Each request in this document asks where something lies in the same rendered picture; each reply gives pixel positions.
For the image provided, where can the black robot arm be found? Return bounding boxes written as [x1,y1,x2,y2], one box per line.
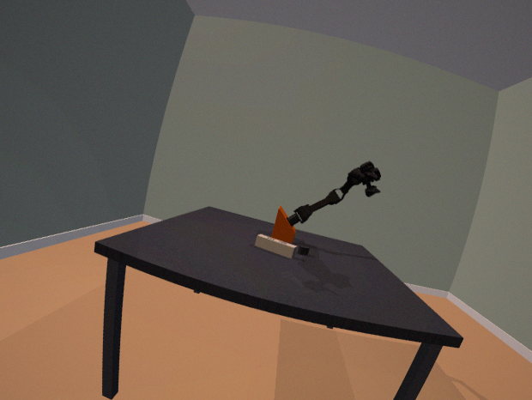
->
[287,164,381,227]

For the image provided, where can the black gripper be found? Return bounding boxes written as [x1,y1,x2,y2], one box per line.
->
[356,162,380,197]

